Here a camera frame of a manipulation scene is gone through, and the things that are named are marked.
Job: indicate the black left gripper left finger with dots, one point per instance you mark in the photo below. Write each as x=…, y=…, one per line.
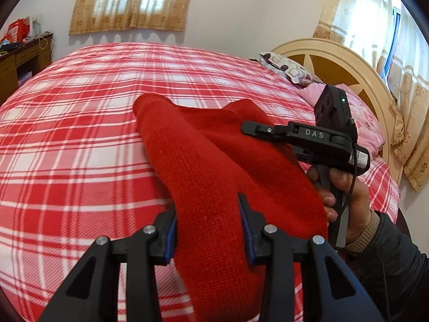
x=90, y=292

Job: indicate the black camera box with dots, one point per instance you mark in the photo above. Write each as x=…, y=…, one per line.
x=332, y=111

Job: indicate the dark jacket right forearm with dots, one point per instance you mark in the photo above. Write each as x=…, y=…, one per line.
x=393, y=271

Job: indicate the red knitted sweater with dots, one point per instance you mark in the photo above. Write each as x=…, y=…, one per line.
x=206, y=163

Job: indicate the pink blanket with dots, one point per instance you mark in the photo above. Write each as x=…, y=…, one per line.
x=370, y=135

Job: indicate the red gift bag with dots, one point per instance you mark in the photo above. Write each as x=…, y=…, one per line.
x=18, y=30

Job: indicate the red white plaid bedspread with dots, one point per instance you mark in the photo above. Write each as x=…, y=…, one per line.
x=72, y=161

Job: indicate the white brown patterned pillow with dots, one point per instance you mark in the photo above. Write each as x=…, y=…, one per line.
x=288, y=69

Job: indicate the cream wooden headboard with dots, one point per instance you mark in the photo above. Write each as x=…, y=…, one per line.
x=336, y=64

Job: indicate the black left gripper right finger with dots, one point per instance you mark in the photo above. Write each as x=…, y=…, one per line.
x=330, y=291

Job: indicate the brown wooden desk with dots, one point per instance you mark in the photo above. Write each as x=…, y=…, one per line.
x=29, y=58

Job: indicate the person's right hand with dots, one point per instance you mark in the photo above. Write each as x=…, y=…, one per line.
x=358, y=200

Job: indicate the beige side window curtain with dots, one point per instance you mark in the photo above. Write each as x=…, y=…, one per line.
x=385, y=34

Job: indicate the beige patterned window curtain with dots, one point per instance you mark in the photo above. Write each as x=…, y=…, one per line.
x=96, y=16

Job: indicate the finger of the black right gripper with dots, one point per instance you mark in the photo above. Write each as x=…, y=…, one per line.
x=265, y=131

